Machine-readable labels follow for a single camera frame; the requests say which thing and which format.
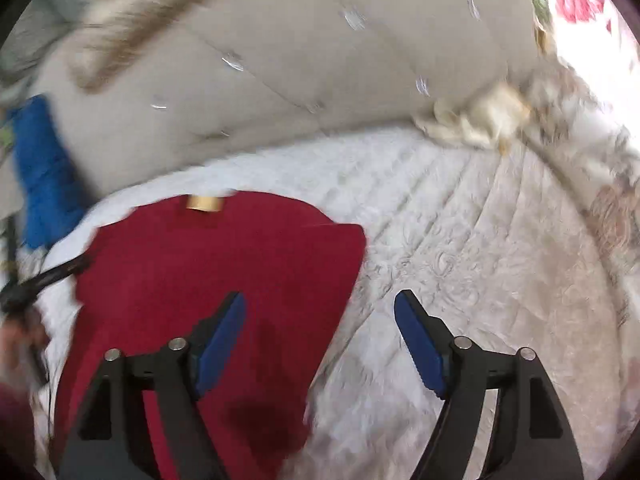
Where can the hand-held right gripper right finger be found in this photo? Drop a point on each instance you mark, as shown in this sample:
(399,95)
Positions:
(417,342)

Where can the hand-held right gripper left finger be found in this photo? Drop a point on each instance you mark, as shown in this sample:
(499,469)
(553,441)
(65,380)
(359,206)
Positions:
(222,340)

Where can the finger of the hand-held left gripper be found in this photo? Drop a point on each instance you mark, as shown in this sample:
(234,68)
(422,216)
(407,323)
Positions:
(50,276)

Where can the red garment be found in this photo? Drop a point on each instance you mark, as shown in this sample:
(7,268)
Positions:
(200,260)

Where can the person's left forearm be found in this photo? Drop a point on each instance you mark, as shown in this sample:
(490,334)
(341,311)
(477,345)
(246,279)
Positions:
(12,410)

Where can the blue quilted cushion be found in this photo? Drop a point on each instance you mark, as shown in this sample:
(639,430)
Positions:
(42,170)

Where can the cream quilted bedspread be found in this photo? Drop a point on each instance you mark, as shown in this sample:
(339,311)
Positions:
(475,240)

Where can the cream ruffled cloth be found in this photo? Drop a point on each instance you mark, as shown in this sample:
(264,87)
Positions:
(470,120)

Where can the floral print pillow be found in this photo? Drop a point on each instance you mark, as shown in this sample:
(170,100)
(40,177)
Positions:
(600,160)

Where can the ornate ruffled beige pillow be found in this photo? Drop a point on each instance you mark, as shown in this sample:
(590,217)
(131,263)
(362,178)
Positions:
(130,15)

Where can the beige tufted headboard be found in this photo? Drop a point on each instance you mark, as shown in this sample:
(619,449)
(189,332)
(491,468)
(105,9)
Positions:
(300,60)

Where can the green potted plant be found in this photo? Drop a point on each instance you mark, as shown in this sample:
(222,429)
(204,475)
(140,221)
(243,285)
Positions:
(540,0)

